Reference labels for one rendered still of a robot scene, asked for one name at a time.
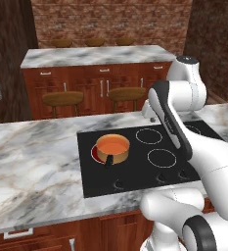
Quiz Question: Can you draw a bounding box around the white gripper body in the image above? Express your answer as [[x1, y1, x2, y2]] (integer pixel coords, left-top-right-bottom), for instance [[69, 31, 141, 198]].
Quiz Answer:
[[141, 99, 159, 124]]

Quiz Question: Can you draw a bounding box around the tan saucepan with orange sauce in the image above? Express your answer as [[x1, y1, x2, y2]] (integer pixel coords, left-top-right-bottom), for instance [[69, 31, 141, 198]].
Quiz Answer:
[[95, 132, 131, 169]]

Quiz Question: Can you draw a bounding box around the brown wooden stool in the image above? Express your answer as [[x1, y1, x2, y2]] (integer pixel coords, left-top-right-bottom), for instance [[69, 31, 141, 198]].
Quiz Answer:
[[41, 90, 85, 119], [108, 86, 148, 114], [114, 36, 136, 47], [50, 38, 73, 49], [84, 37, 107, 48]]

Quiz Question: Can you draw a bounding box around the black hob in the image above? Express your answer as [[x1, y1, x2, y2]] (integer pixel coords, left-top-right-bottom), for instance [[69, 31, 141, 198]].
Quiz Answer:
[[76, 120, 225, 199]]

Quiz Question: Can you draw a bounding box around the black hob knob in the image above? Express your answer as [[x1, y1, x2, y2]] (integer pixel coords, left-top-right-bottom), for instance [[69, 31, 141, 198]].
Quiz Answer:
[[178, 169, 192, 181], [156, 173, 168, 184], [113, 178, 126, 192]]

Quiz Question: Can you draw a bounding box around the wooden island cupboards marble top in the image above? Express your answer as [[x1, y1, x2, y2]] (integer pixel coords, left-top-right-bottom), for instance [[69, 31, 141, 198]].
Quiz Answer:
[[20, 44, 177, 121]]

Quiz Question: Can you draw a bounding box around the wooden cupboard door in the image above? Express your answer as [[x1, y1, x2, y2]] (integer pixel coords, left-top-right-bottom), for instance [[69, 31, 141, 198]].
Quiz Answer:
[[98, 210, 155, 251]]

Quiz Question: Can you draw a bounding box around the wooden drawer front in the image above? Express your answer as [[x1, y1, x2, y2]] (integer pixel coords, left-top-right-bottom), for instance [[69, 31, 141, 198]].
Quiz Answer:
[[0, 221, 82, 251]]

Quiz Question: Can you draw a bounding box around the white drawer handle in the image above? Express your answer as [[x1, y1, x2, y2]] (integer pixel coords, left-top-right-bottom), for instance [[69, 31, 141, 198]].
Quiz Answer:
[[3, 227, 34, 240]]

